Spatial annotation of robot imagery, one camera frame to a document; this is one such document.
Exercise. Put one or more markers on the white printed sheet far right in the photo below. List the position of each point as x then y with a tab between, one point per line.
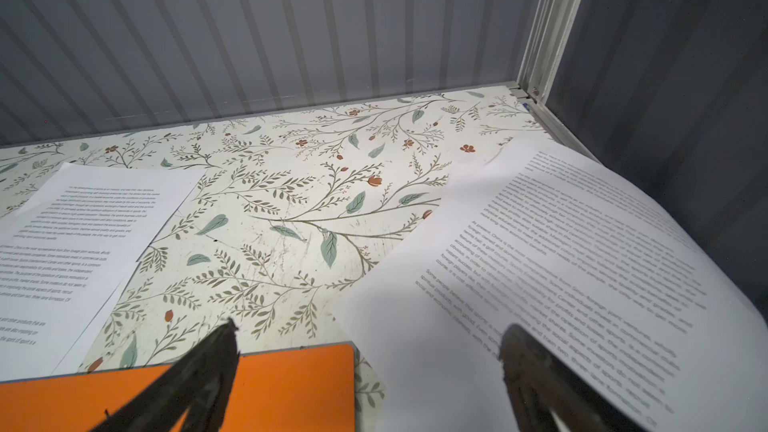
595	270

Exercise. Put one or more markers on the aluminium frame post right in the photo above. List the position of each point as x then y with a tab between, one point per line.
551	26

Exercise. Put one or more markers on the floral table mat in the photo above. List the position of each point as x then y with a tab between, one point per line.
291	210

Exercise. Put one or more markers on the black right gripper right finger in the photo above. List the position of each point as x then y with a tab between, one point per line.
545	393

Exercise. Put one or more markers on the white printed sheets centre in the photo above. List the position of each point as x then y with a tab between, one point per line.
65	251

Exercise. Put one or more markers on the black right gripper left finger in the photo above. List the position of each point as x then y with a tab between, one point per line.
193	393

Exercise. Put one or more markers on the orange folder black inside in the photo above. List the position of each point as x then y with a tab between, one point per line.
310	389

